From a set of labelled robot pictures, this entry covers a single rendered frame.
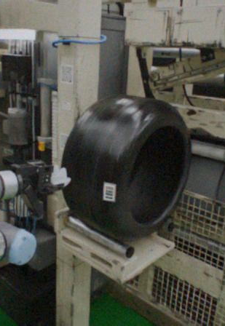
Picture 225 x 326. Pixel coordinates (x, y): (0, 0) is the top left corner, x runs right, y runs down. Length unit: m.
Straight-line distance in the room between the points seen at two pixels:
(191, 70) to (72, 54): 0.50
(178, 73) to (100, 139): 0.58
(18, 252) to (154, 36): 1.02
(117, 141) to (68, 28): 0.55
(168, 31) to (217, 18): 0.20
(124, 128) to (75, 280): 0.90
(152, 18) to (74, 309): 1.40
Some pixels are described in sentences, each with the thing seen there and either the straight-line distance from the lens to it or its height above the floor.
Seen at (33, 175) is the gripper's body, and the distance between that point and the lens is 0.98.
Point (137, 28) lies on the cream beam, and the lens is 1.53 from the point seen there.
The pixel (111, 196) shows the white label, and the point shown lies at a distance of 1.11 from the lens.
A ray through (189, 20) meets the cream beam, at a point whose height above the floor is 1.73.
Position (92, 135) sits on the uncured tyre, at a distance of 1.16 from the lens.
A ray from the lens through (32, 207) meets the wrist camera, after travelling 1.01.
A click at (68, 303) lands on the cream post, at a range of 1.85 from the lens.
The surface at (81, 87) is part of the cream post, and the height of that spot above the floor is 1.46.
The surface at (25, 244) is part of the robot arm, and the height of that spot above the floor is 1.18.
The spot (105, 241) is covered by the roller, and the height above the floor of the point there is 0.91.
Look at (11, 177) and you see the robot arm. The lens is 0.93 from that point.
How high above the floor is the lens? 1.60
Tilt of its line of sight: 17 degrees down
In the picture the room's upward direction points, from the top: 3 degrees clockwise
